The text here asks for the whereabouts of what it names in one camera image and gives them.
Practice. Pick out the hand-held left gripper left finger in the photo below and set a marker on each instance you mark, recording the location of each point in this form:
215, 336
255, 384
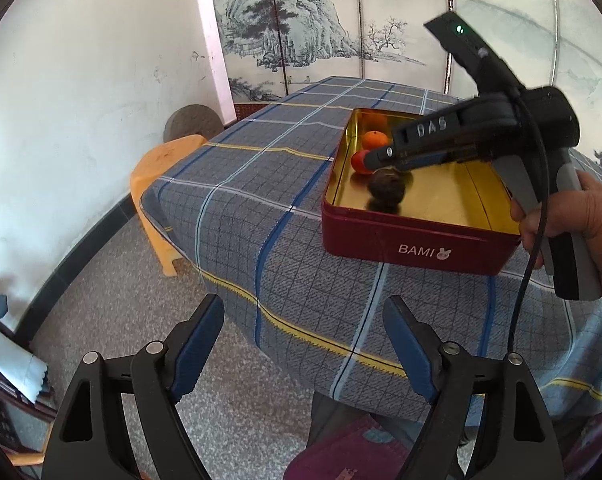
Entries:
201, 341

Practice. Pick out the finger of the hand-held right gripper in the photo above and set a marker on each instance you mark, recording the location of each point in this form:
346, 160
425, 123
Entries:
406, 157
426, 130

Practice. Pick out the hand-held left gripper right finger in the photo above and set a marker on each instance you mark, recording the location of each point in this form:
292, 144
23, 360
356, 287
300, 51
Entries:
406, 346

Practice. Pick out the dark brown round fruit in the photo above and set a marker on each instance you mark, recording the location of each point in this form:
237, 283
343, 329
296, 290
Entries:
388, 184

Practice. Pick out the reddish orange tangerine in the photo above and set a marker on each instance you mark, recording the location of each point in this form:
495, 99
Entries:
358, 162

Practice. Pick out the red metal tin box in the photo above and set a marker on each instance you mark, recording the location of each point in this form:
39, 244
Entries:
406, 240

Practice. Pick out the maroon cloth bag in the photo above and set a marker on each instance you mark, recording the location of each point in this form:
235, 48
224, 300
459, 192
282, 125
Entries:
351, 452

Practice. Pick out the blue plaid tablecloth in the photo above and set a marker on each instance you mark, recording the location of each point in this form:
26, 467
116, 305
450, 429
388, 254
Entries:
261, 210

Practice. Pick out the landscape painted folding screen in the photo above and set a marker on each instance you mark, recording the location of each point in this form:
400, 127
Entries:
306, 25

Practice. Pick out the dark red wicker basket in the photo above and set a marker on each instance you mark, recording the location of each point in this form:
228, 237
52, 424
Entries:
248, 110

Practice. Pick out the orange plastic stool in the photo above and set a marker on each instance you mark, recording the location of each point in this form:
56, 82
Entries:
153, 180

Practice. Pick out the dark wooden furniture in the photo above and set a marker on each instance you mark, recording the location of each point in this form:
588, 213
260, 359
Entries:
6, 410

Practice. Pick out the grey round stone disc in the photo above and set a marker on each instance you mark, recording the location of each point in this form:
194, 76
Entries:
191, 122

